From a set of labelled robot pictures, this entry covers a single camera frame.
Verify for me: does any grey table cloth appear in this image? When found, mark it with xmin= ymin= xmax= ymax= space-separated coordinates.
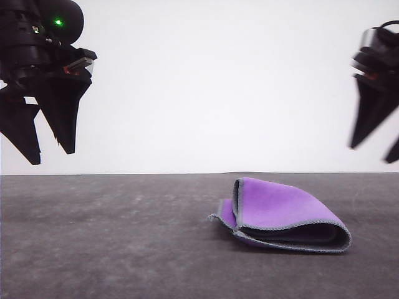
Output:
xmin=0 ymin=171 xmax=399 ymax=299

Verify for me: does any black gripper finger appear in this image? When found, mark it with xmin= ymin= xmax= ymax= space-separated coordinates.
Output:
xmin=0 ymin=103 xmax=42 ymax=166
xmin=34 ymin=82 xmax=90 ymax=155
xmin=383 ymin=136 xmax=399 ymax=164
xmin=348 ymin=83 xmax=399 ymax=150

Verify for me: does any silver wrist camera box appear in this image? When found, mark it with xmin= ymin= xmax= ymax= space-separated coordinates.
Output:
xmin=63 ymin=48 xmax=99 ymax=77
xmin=351 ymin=45 xmax=388 ymax=80

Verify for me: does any purple towel with grey hem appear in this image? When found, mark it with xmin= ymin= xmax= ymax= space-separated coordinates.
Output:
xmin=208 ymin=176 xmax=353 ymax=255

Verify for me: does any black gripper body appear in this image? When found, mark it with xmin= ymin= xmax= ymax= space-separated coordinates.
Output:
xmin=353 ymin=57 xmax=399 ymax=108
xmin=0 ymin=43 xmax=94 ymax=108

